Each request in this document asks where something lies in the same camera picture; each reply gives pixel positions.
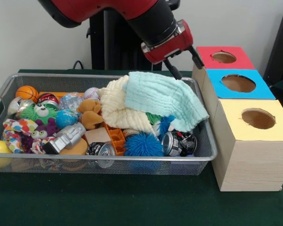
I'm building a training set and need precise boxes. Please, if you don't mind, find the brown plush teddy bear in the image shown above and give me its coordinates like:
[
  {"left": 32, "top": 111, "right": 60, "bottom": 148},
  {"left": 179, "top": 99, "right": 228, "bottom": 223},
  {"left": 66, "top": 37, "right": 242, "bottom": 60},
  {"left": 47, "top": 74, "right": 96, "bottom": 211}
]
[{"left": 76, "top": 98, "right": 104, "bottom": 130}]

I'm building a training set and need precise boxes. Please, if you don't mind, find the cream waffle cloth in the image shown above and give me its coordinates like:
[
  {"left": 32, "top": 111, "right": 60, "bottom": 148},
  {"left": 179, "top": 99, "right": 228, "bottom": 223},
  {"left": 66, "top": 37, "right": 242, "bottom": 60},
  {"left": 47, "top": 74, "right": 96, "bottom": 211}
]
[{"left": 95, "top": 75, "right": 156, "bottom": 135}]

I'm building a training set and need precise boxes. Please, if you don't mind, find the silver toy robot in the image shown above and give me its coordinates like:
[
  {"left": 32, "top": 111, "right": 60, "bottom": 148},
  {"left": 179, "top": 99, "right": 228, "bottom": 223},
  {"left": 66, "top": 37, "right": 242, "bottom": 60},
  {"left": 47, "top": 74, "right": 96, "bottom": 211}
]
[{"left": 42, "top": 122, "right": 87, "bottom": 155}]

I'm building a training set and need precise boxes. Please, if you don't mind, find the white toy baseball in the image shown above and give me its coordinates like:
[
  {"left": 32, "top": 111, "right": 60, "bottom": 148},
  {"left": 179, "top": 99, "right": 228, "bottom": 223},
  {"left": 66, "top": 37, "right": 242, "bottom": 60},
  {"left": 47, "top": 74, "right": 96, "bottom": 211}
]
[{"left": 83, "top": 87, "right": 101, "bottom": 101}]

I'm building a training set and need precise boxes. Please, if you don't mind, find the wooden box with three holes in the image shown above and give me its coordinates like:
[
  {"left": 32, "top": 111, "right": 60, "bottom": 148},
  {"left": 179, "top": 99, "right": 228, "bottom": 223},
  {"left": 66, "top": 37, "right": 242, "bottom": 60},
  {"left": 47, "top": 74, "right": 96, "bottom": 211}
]
[{"left": 191, "top": 46, "right": 283, "bottom": 192}]

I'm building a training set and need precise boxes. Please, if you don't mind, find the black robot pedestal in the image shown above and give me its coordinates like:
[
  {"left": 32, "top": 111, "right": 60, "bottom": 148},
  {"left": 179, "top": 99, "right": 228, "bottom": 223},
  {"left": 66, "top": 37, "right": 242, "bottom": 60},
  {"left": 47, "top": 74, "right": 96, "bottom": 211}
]
[{"left": 86, "top": 0, "right": 181, "bottom": 71}]

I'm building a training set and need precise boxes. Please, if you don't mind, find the light blue waffle cloth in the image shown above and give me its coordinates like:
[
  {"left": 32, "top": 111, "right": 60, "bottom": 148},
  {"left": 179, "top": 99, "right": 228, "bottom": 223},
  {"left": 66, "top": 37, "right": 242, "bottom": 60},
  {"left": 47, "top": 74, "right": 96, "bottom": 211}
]
[{"left": 122, "top": 71, "right": 209, "bottom": 132}]

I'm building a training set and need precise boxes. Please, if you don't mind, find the blue globe ball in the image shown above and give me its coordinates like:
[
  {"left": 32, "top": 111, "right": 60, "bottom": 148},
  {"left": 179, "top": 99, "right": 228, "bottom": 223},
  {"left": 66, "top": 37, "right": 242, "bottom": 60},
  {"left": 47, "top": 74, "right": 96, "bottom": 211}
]
[{"left": 55, "top": 109, "right": 79, "bottom": 129}]

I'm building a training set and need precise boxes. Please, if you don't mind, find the crushed black drink can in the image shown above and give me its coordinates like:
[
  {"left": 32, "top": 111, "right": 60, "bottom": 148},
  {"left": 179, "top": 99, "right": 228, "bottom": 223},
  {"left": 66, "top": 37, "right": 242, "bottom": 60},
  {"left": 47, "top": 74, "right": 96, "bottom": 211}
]
[{"left": 161, "top": 131, "right": 198, "bottom": 157}]

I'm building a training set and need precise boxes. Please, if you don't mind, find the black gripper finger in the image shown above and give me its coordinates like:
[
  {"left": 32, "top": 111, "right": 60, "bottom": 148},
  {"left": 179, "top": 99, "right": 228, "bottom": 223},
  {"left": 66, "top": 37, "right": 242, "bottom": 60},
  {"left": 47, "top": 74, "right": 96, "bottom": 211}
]
[
  {"left": 188, "top": 46, "right": 205, "bottom": 70},
  {"left": 164, "top": 58, "right": 183, "bottom": 81}
]

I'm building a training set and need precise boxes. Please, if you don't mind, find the orange toy basketball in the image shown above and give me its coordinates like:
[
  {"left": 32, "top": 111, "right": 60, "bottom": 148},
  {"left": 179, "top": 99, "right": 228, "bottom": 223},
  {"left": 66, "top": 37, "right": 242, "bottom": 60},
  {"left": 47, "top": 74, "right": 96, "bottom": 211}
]
[{"left": 15, "top": 85, "right": 40, "bottom": 103}]

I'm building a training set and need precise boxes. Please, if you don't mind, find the black upright panel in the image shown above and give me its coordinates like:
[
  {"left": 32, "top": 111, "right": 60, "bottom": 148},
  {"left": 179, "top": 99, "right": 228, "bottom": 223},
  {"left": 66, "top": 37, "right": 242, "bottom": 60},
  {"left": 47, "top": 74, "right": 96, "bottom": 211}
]
[{"left": 263, "top": 4, "right": 283, "bottom": 85}]

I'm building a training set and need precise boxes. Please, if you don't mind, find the grey wire mesh bin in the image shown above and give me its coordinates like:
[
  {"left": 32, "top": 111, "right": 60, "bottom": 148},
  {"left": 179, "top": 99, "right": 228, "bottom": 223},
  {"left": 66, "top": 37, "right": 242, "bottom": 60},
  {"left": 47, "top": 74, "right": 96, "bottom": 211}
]
[{"left": 0, "top": 73, "right": 217, "bottom": 176}]

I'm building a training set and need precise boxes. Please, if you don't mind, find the green googly-eyed spiky toy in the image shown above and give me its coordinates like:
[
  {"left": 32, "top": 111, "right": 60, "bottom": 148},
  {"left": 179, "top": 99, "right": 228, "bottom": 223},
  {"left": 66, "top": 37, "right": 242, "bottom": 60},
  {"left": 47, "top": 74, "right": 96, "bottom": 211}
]
[{"left": 20, "top": 102, "right": 59, "bottom": 125}]

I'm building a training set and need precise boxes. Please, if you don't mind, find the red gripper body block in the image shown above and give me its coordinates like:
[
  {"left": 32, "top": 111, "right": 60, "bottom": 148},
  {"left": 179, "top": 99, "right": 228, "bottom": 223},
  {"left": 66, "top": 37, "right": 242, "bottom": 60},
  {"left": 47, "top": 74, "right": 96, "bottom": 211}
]
[{"left": 141, "top": 19, "right": 194, "bottom": 65}]

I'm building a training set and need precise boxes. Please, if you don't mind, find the blue spiky rubber ball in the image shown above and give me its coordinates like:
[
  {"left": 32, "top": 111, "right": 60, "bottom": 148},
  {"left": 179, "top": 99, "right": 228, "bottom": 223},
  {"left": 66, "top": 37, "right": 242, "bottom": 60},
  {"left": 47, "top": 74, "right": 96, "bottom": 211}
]
[{"left": 124, "top": 133, "right": 165, "bottom": 157}]

